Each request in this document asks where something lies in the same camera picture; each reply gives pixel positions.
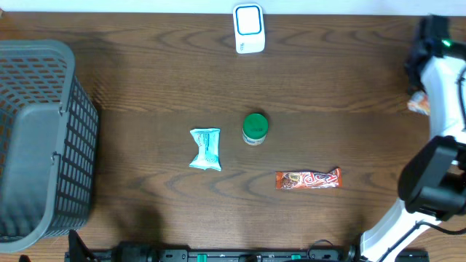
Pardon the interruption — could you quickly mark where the small orange snack packet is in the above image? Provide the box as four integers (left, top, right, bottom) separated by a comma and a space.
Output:
407, 91, 430, 116

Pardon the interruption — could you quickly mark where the orange red candy bar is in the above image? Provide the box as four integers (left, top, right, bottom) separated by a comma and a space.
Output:
275, 167, 342, 190

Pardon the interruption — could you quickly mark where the green lid jar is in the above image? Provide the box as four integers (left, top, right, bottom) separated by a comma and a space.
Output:
242, 113, 269, 146

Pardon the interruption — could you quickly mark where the teal white wipes packet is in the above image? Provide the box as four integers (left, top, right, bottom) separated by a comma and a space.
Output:
189, 128, 221, 171

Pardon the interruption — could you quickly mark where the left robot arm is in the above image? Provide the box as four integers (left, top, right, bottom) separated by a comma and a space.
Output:
65, 230, 159, 262

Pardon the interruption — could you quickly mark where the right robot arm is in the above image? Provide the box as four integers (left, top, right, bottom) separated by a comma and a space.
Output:
345, 15, 465, 261

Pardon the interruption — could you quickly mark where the white barcode scanner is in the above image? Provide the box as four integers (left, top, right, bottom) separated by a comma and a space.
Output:
233, 3, 265, 54

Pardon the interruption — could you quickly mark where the grey plastic mesh basket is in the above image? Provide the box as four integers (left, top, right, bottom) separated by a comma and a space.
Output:
1, 40, 99, 253

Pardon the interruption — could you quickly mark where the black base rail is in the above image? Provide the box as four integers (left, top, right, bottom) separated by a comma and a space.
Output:
64, 248, 431, 262

